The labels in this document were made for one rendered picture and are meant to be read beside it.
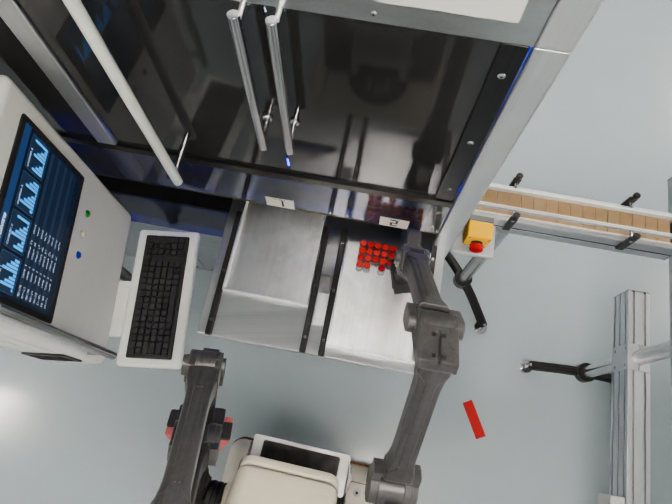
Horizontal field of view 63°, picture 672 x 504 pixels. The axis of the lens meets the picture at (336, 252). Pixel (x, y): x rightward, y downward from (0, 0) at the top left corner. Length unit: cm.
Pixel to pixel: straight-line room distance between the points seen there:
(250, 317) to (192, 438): 71
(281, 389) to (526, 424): 109
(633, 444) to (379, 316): 101
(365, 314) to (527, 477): 125
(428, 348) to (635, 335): 135
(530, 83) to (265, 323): 102
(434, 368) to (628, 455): 128
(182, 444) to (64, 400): 178
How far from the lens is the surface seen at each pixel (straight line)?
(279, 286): 169
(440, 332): 103
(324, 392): 251
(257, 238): 174
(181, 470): 99
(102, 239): 175
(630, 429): 220
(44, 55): 134
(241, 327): 167
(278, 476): 117
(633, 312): 230
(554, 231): 184
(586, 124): 325
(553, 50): 97
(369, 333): 165
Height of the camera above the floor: 250
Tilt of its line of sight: 71 degrees down
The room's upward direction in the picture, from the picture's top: 2 degrees clockwise
